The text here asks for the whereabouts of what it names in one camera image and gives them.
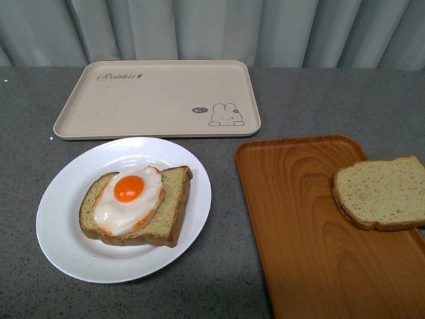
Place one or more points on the white round plate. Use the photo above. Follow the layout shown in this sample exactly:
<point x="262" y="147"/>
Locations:
<point x="70" y="251"/>

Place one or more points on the bread slice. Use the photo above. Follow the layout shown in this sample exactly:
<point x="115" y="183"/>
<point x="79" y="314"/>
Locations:
<point x="387" y="195"/>
<point x="165" y="225"/>

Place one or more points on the fried egg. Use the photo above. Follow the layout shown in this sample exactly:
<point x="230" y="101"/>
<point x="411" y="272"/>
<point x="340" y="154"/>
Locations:
<point x="128" y="201"/>

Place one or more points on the beige rabbit serving tray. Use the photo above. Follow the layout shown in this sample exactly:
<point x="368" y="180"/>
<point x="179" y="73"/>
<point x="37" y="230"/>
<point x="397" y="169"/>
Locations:
<point x="161" y="98"/>

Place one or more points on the brown wooden tray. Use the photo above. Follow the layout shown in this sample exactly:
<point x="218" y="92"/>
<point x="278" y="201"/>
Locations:
<point x="317" y="264"/>

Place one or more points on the grey-white curtain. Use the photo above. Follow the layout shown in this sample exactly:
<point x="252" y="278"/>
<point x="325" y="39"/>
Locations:
<point x="319" y="34"/>

